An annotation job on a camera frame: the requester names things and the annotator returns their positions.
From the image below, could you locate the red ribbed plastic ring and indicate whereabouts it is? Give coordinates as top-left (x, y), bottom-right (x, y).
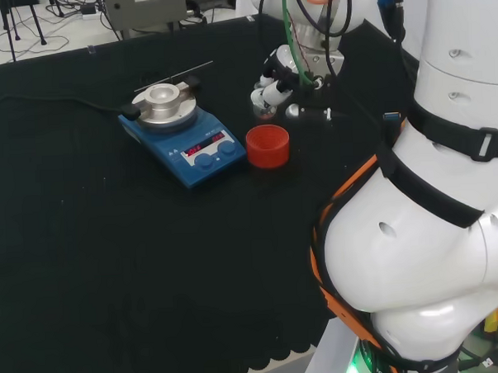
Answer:
top-left (244, 123), bottom-right (292, 172)

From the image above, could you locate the thin metal rod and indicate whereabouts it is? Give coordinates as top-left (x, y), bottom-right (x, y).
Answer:
top-left (132, 60), bottom-right (216, 93)

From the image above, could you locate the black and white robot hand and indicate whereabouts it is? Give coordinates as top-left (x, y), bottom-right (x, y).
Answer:
top-left (248, 41), bottom-right (349, 132)

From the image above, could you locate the black heater power cable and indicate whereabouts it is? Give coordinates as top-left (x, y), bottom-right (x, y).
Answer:
top-left (0, 88), bottom-right (142, 126)

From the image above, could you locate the heater with blue base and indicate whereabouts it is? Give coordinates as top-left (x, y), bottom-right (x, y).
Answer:
top-left (116, 73), bottom-right (250, 194)

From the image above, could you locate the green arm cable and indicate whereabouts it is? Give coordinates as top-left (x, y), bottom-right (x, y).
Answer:
top-left (281, 0), bottom-right (325, 89)

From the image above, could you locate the black camera tripod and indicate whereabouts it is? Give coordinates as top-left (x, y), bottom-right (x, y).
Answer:
top-left (0, 0), bottom-right (49, 63)

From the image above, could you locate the black bench cloth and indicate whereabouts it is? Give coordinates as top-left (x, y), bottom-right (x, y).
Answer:
top-left (0, 5), bottom-right (434, 373)

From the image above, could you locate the clear round-bottom glass flask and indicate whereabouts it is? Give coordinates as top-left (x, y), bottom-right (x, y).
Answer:
top-left (251, 97), bottom-right (278, 123)

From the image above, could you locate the grey metal box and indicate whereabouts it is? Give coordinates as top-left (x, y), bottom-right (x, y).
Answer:
top-left (103, 0), bottom-right (190, 37)

